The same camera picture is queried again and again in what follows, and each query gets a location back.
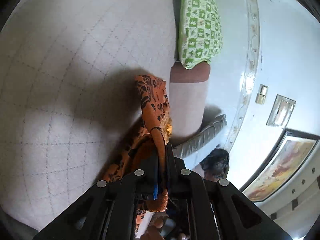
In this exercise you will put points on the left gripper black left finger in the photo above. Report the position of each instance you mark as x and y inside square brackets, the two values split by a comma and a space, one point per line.
[107, 210]

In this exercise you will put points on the white wall switch plate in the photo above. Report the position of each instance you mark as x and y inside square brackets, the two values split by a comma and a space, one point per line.
[261, 95]

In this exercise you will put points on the person's left hand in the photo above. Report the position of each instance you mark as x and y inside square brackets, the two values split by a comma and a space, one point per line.
[164, 228]

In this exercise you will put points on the small framed wall picture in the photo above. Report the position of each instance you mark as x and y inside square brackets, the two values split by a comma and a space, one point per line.
[281, 111]

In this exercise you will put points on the framed abstract painting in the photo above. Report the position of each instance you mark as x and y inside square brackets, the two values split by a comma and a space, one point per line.
[288, 155]

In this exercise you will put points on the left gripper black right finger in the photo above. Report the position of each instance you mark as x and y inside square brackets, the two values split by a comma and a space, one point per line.
[215, 210]

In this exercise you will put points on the light blue grey pillow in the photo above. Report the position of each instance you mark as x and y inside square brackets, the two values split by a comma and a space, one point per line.
[194, 150]

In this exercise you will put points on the orange black floral blouse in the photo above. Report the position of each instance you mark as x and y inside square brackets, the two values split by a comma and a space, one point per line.
[150, 135]

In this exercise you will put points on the green white patterned pillow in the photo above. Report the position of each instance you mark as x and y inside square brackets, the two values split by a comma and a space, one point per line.
[200, 36]

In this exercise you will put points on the pink brown bolster cushion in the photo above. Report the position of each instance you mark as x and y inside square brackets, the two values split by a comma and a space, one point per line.
[187, 97]

